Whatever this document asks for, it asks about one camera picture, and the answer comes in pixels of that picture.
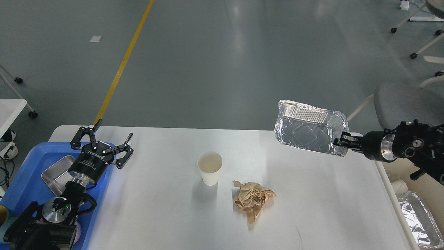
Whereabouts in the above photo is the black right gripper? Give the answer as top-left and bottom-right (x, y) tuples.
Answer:
(333, 131), (397, 163)

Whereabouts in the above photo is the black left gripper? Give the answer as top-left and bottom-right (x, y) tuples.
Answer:
(68, 119), (134, 186)

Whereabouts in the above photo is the stainless steel tray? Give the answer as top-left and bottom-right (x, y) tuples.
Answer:
(41, 155), (75, 197)

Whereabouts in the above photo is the aluminium foil tray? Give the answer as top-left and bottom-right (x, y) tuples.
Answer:
(274, 100), (349, 157)

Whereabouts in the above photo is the white paper cup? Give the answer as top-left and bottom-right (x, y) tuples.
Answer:
(197, 151), (223, 186)

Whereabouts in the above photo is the brown paper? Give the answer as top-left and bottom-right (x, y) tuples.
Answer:
(233, 181), (276, 225)

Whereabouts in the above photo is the pink ribbed mug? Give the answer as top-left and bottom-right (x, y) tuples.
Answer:
(73, 222), (82, 245)

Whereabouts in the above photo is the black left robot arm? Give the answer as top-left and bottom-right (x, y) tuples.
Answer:
(3, 119), (134, 250)

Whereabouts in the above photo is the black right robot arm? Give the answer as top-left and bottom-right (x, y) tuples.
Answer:
(333, 120), (444, 184)

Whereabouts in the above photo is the grey office chair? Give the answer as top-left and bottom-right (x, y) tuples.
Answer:
(347, 83), (444, 129)

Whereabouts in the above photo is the white cup in bin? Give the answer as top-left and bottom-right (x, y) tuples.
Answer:
(391, 180), (409, 195)

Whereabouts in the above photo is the blue plastic tray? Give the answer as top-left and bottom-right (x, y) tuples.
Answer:
(1, 142), (115, 250)

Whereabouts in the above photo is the black white sneaker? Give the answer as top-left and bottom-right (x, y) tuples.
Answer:
(0, 129), (18, 160)

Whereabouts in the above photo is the beige plastic bin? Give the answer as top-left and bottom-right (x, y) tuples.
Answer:
(374, 159), (444, 250)

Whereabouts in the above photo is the white side table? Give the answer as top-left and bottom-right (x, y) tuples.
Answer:
(0, 65), (38, 136)

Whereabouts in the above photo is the teal ceramic mug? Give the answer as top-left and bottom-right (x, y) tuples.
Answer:
(0, 205), (17, 227)

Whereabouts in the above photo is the white chair base with casters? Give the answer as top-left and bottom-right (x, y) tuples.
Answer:
(391, 0), (444, 77)

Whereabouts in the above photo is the foil tray in bin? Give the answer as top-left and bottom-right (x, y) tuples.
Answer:
(396, 192), (444, 250)

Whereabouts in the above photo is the black cable on floor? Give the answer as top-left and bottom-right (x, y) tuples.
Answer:
(0, 156), (16, 190)

